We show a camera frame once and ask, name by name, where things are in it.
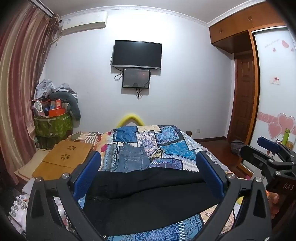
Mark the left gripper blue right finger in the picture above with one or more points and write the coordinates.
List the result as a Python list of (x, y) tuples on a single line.
[(253, 221)]

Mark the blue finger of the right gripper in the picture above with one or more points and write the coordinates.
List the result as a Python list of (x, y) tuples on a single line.
[(268, 142), (260, 160)]

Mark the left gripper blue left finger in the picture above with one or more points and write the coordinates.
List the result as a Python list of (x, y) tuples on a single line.
[(43, 219)]

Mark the black pants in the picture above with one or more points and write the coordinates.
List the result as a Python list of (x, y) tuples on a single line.
[(139, 201)]

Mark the person's right hand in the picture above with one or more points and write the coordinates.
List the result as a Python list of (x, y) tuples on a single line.
[(273, 199)]

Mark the green bottle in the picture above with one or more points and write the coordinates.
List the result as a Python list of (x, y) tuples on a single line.
[(285, 136)]

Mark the brown wooden door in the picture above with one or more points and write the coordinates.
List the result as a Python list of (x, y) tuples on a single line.
[(243, 98)]

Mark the wooden lap desk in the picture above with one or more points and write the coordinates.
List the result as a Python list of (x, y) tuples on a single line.
[(63, 158)]

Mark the green laundry basket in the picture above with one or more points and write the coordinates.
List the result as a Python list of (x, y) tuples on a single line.
[(50, 131)]

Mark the white wardrobe sliding door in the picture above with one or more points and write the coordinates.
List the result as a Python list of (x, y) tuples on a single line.
[(276, 106)]

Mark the folded blue jeans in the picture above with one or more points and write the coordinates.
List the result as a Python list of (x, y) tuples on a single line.
[(131, 158)]

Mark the patchwork patterned bed cover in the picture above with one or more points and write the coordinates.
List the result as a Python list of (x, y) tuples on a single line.
[(166, 147)]

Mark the orange box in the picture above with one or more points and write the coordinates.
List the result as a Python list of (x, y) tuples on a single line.
[(56, 108)]

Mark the brown wooden overhead cabinet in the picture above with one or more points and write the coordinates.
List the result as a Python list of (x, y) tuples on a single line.
[(232, 33)]

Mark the yellow curved pillow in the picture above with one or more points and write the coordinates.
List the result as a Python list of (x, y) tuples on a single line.
[(130, 117)]

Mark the pile of grey clothes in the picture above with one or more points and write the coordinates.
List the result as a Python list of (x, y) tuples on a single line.
[(46, 89)]

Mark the striped red beige curtain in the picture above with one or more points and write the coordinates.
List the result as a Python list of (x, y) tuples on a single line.
[(26, 37)]

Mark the white air conditioner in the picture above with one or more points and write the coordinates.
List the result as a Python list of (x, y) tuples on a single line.
[(84, 22)]

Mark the small black wall monitor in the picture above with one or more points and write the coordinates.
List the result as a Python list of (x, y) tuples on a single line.
[(136, 78)]

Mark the large black wall television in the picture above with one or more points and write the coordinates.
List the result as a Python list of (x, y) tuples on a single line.
[(137, 54)]

